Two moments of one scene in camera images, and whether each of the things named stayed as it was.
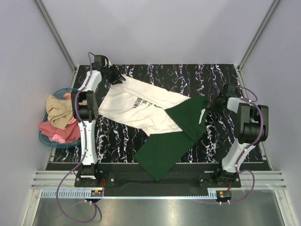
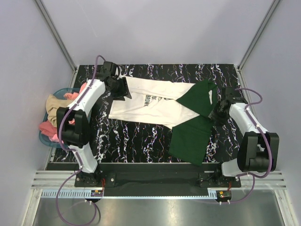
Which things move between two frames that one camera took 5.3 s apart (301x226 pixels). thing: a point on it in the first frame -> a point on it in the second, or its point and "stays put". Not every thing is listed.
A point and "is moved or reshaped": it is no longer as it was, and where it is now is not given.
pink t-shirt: (73, 133) stays put
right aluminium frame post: (267, 16) stays put
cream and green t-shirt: (173, 122) is moved or reshaped
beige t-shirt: (59, 111) stays put
